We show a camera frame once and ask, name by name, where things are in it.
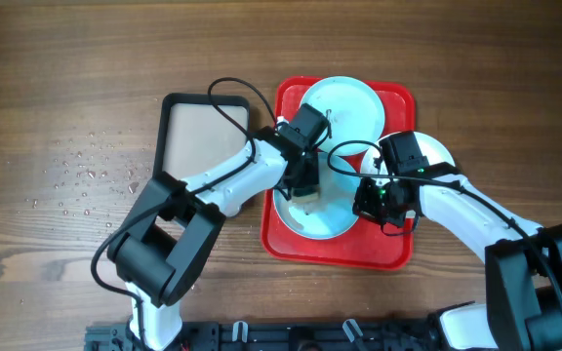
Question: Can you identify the green yellow sponge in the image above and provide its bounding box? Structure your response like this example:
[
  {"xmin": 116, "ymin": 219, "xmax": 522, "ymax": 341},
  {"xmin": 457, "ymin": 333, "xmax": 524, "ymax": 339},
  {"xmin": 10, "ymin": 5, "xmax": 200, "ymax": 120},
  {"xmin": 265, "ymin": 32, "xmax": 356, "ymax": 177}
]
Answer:
[{"xmin": 292, "ymin": 188, "xmax": 319, "ymax": 204}]

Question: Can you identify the light blue plate bottom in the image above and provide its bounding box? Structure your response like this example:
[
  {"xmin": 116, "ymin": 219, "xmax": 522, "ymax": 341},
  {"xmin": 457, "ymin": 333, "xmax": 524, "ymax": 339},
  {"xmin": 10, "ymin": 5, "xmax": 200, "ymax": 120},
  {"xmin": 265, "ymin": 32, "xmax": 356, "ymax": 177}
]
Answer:
[{"xmin": 273, "ymin": 152, "xmax": 360, "ymax": 240}]

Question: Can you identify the light blue plate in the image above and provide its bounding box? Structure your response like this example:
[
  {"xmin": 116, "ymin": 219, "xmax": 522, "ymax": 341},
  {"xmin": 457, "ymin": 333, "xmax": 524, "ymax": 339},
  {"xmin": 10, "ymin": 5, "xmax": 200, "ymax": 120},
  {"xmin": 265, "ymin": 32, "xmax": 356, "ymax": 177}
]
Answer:
[
  {"xmin": 273, "ymin": 152, "xmax": 360, "ymax": 240},
  {"xmin": 301, "ymin": 76, "xmax": 385, "ymax": 152}
]

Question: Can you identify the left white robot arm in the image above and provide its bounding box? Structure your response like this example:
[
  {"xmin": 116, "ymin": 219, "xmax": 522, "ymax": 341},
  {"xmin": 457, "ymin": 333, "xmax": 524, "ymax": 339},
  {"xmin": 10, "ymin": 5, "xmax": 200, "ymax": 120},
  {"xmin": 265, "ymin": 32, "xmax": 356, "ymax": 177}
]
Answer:
[{"xmin": 102, "ymin": 125, "xmax": 326, "ymax": 350}]

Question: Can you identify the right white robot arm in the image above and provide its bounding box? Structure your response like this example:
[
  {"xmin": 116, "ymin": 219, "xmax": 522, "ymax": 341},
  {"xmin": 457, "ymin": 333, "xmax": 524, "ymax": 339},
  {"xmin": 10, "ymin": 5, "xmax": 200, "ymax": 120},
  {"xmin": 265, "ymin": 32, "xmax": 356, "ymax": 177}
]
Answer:
[{"xmin": 353, "ymin": 162, "xmax": 562, "ymax": 350}]

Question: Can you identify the black water tray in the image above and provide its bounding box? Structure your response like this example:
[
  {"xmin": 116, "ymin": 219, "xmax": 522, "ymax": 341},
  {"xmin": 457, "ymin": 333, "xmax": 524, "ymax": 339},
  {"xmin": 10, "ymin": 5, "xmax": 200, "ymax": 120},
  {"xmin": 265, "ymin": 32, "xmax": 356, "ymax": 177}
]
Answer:
[{"xmin": 152, "ymin": 92, "xmax": 252, "ymax": 218}]

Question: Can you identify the white plate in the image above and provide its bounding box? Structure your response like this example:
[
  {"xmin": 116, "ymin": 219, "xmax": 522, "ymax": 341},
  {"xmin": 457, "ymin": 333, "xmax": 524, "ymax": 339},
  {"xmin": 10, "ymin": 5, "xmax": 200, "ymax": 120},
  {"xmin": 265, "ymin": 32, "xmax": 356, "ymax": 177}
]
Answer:
[{"xmin": 359, "ymin": 131, "xmax": 457, "ymax": 218}]

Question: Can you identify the light blue plate top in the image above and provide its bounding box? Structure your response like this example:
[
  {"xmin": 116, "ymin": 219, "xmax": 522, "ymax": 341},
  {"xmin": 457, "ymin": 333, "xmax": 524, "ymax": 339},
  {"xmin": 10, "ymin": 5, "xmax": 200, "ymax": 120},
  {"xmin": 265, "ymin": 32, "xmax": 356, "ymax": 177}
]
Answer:
[{"xmin": 301, "ymin": 76, "xmax": 385, "ymax": 152}]

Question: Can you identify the right black cable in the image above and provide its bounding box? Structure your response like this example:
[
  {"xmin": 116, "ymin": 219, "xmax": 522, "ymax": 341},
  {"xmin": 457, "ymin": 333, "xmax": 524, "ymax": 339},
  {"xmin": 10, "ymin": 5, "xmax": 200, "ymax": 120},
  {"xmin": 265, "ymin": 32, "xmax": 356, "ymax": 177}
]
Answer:
[{"xmin": 326, "ymin": 139, "xmax": 562, "ymax": 351}]

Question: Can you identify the black cable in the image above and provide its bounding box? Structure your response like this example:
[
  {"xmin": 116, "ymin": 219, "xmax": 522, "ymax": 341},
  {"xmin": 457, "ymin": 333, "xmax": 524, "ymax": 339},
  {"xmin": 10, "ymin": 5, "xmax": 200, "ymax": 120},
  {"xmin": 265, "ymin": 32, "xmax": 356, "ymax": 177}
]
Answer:
[
  {"xmin": 326, "ymin": 139, "xmax": 562, "ymax": 351},
  {"xmin": 90, "ymin": 76, "xmax": 278, "ymax": 351}
]

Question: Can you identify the left black cable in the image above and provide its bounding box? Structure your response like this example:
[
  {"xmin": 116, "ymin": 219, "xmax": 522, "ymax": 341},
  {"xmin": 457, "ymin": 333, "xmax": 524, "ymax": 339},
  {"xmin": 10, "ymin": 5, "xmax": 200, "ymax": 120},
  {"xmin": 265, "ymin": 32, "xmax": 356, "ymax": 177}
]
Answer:
[{"xmin": 90, "ymin": 76, "xmax": 278, "ymax": 351}]

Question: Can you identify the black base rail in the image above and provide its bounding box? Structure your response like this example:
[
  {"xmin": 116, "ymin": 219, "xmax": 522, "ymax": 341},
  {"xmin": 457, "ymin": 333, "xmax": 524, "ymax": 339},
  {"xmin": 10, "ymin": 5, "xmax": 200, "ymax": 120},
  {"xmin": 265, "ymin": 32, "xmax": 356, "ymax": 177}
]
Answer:
[{"xmin": 85, "ymin": 304, "xmax": 519, "ymax": 351}]

